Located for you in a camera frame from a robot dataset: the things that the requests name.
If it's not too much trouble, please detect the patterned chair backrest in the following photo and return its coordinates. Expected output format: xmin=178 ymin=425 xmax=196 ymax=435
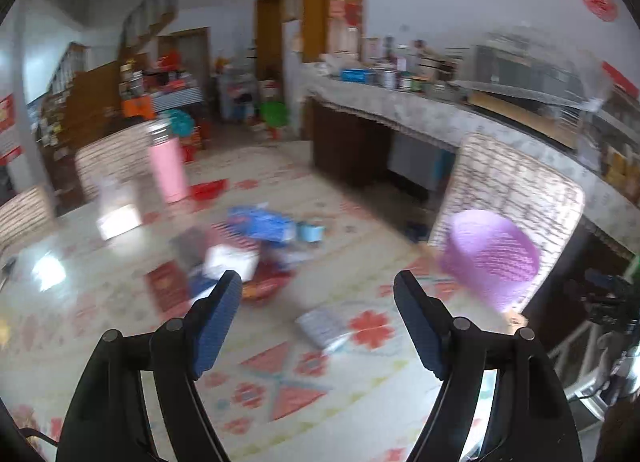
xmin=428 ymin=133 xmax=586 ymax=313

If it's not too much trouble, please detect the blue plastic bag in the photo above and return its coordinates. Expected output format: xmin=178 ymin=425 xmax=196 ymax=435
xmin=227 ymin=205 xmax=296 ymax=243

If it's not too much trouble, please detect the white tissue box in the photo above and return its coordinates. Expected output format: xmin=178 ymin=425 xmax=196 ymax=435
xmin=96 ymin=177 xmax=142 ymax=241

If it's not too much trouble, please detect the sideboard with lace cloth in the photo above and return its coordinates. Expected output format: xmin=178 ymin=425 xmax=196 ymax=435
xmin=298 ymin=64 xmax=639 ymax=254

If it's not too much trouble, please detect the pink thermos bottle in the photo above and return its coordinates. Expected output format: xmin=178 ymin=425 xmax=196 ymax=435
xmin=148 ymin=119 xmax=189 ymax=203

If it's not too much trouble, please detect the light blue tape roll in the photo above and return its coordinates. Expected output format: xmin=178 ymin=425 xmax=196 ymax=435
xmin=296 ymin=221 xmax=324 ymax=243

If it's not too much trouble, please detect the grey foil wrapper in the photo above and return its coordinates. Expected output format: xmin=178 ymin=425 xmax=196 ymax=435
xmin=295 ymin=307 xmax=350 ymax=352

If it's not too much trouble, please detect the mesh food cover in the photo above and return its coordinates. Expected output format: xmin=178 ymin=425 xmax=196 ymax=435
xmin=452 ymin=26 xmax=613 ymax=112

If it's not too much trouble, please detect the purple perforated trash basket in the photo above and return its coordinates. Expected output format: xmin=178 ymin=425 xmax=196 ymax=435
xmin=440 ymin=210 xmax=540 ymax=313

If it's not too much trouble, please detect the red snack wrapper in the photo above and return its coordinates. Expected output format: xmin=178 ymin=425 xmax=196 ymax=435
xmin=242 ymin=262 xmax=295 ymax=304

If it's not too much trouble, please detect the wooden staircase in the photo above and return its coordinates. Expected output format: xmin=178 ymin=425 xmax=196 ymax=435
xmin=35 ymin=0 xmax=178 ymax=191

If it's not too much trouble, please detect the green plastic basket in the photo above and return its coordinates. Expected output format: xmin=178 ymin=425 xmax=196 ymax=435
xmin=260 ymin=100 xmax=288 ymax=129

